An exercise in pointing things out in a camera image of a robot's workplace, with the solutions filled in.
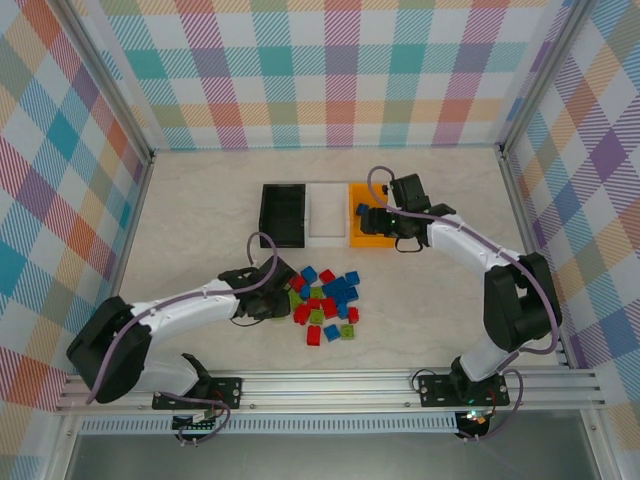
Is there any orange plastic container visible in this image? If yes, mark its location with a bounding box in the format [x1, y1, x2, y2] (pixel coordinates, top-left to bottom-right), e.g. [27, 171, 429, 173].
[348, 182, 397, 250]

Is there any white plastic container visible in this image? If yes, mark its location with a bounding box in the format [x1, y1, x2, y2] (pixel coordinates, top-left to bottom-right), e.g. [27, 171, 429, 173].
[304, 182, 351, 250]

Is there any long blue lego brick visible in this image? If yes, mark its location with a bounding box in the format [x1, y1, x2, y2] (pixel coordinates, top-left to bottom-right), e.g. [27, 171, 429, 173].
[322, 276, 351, 301]

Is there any black plastic container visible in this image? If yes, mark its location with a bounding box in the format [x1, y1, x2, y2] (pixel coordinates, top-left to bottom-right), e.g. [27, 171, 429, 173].
[258, 182, 307, 250]

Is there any small green circuit board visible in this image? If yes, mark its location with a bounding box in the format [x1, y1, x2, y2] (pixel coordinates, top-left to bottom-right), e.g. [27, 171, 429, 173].
[172, 409, 222, 433]

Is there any grey metal sheet panel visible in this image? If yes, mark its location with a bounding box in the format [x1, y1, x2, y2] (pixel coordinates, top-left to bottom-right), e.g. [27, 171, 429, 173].
[63, 430, 604, 480]

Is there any small black circuit board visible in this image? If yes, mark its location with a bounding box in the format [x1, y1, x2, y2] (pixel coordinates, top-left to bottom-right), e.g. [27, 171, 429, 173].
[458, 409, 492, 430]

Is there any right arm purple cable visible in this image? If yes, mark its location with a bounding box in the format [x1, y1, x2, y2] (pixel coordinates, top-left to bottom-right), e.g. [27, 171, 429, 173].
[367, 167, 561, 356]

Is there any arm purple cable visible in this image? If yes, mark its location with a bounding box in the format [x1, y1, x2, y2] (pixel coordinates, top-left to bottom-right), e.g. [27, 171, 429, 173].
[367, 167, 561, 356]
[85, 231, 279, 405]

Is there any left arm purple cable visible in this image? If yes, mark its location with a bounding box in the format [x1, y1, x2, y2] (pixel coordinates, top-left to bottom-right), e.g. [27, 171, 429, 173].
[85, 231, 279, 405]

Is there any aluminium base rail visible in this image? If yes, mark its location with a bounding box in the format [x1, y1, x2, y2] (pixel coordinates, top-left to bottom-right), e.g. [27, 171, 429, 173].
[54, 368, 604, 414]

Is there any slotted grey cable duct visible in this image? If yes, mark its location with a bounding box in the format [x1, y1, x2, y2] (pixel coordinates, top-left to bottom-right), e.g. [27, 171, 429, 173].
[79, 416, 459, 436]

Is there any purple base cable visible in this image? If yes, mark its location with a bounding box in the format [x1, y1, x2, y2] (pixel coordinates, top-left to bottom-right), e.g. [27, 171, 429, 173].
[460, 369, 525, 445]
[158, 391, 232, 447]

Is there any aluminium frame side beam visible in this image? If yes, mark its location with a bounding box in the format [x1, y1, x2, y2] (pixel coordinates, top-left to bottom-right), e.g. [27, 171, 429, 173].
[499, 144, 574, 366]

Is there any aluminium frame post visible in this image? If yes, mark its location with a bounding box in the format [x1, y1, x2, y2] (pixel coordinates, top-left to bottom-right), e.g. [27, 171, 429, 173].
[498, 0, 601, 154]
[47, 0, 156, 164]

